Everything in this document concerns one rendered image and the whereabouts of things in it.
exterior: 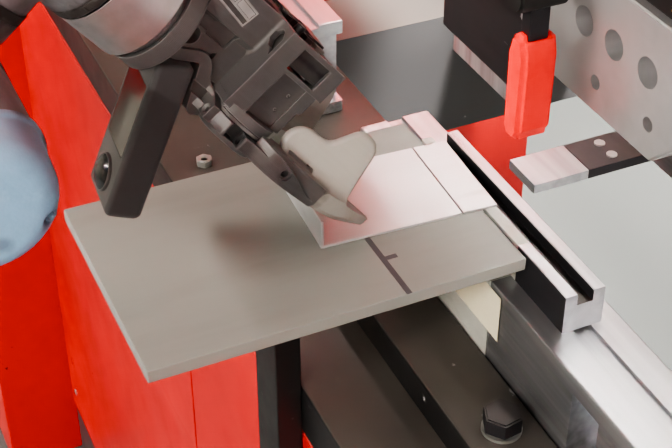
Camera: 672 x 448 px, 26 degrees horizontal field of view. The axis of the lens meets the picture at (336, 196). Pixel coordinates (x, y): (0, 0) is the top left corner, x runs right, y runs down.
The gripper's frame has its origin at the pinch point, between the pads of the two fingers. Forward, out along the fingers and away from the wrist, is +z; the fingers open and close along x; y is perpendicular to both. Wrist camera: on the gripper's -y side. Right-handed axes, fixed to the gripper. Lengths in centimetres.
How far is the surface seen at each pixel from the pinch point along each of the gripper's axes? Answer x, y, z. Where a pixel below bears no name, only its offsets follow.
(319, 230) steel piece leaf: -3.9, -1.5, -1.5
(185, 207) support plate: 3.5, -7.8, -5.0
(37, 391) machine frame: 83, -66, 59
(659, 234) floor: 96, 12, 142
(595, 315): -14.6, 7.8, 11.1
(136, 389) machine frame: 44, -41, 39
